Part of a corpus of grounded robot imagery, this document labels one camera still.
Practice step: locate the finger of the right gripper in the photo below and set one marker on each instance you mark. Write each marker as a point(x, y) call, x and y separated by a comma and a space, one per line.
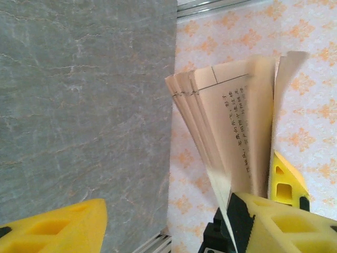
point(287, 179)
point(241, 218)

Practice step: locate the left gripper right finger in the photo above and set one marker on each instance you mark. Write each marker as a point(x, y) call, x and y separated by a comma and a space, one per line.
point(289, 232)

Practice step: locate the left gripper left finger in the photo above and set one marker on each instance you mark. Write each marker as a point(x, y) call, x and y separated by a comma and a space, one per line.
point(65, 232)

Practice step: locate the navy book with yellow label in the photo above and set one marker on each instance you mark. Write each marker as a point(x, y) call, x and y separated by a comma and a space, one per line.
point(223, 118)

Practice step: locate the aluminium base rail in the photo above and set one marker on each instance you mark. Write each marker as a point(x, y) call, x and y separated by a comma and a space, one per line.
point(160, 243)

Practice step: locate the aluminium corner post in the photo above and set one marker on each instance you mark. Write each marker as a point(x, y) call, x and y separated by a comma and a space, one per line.
point(210, 8)

